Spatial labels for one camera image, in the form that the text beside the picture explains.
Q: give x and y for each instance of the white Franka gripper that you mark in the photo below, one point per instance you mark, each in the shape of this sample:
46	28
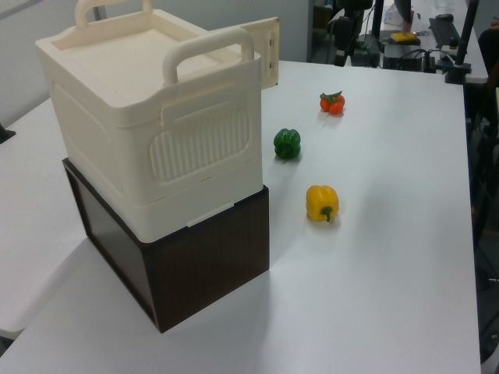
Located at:
343	33

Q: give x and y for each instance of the cream cabinet door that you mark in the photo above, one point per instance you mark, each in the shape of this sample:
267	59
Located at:
269	50

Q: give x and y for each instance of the orange fruit cluster with leaves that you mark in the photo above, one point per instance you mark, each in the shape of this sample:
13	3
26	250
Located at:
333	105

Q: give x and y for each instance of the thin black stand pole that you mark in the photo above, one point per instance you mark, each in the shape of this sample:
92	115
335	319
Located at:
377	17

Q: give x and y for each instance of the yellow sponge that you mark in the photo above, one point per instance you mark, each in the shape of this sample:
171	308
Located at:
403	37

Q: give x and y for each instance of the black equipment box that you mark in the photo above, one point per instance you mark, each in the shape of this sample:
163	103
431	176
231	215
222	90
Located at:
407	58

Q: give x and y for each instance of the green bell pepper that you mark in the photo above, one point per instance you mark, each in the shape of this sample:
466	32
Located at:
287	143

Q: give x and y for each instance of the black keyboard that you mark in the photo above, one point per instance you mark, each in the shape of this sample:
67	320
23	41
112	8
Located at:
444	33

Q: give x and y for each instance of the black computer mouse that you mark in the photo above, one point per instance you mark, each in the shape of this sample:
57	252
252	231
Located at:
444	16

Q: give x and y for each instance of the black stand pole with clamp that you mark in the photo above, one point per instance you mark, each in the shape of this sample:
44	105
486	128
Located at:
467	35

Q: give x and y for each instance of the yellow bell pepper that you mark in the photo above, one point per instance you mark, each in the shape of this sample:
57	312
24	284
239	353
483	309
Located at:
321	200

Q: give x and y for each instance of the black office chair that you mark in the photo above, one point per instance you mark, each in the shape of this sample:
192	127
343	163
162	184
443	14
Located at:
487	156

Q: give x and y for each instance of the dark brown wooden drawer box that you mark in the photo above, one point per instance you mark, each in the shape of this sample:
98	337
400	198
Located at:
202	265

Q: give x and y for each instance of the black clamped camera stand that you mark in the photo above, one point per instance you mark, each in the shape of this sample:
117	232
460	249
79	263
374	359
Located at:
6	134

